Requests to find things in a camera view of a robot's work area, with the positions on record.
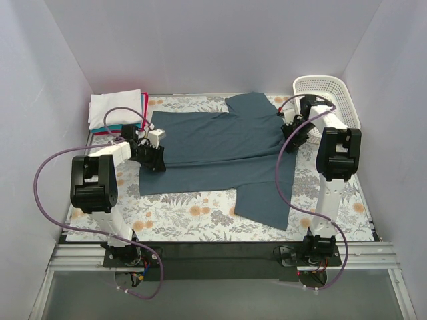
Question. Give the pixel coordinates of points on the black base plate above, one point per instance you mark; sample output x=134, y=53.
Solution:
x=238, y=260

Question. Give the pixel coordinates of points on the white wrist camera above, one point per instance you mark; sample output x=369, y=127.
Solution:
x=287, y=114
x=155, y=136

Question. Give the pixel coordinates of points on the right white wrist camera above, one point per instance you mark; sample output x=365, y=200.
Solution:
x=287, y=114

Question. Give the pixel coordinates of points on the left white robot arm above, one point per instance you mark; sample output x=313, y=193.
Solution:
x=94, y=187

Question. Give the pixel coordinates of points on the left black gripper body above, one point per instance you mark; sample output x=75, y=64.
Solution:
x=153, y=158

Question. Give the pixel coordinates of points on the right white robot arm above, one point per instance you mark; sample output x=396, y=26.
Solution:
x=337, y=160

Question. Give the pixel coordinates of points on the white plastic basket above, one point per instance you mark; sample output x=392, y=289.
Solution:
x=334, y=90

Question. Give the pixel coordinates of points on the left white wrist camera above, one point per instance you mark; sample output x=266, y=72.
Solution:
x=155, y=136

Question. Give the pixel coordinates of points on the red folded t shirt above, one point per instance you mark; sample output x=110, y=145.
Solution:
x=144, y=110

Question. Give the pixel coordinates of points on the teal folded t shirt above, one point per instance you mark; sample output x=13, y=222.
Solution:
x=100, y=129

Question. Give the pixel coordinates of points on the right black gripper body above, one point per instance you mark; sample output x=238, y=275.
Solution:
x=294, y=132

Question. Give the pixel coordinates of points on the aluminium frame rail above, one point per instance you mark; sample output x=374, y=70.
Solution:
x=362, y=255

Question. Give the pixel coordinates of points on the blue grey t shirt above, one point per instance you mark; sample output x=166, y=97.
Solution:
x=236, y=149

